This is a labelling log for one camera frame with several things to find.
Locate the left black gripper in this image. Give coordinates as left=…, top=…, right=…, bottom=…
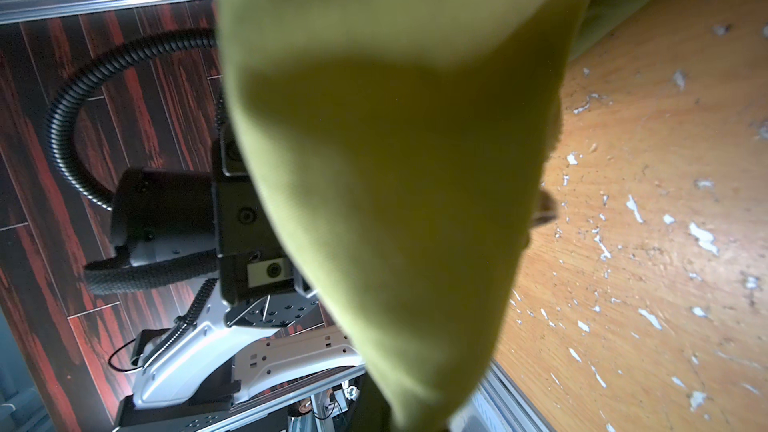
left=212, top=125, right=312, bottom=306

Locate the green jacket with cartoon print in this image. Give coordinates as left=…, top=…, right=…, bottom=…
left=215, top=0, right=715, bottom=432

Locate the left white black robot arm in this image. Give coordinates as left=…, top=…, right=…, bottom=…
left=47, top=29, right=365, bottom=431

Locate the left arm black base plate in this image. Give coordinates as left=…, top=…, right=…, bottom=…
left=113, top=396, right=288, bottom=431

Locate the metal front rail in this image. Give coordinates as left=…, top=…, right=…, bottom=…
left=197, top=362, right=556, bottom=432

